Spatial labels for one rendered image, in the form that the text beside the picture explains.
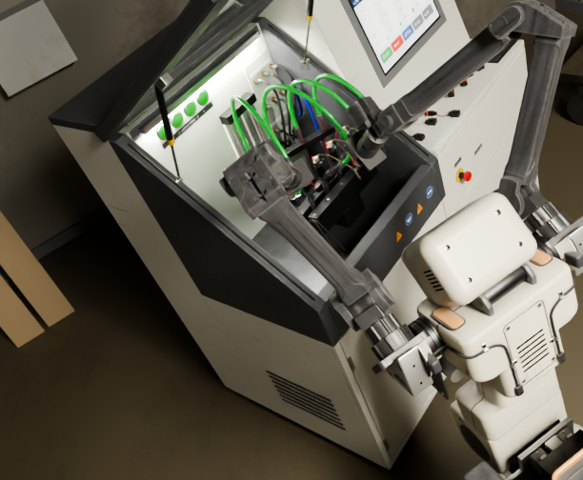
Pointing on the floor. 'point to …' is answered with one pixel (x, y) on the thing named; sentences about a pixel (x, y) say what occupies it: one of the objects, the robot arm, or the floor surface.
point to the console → (456, 31)
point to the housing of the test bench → (209, 340)
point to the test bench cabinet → (309, 381)
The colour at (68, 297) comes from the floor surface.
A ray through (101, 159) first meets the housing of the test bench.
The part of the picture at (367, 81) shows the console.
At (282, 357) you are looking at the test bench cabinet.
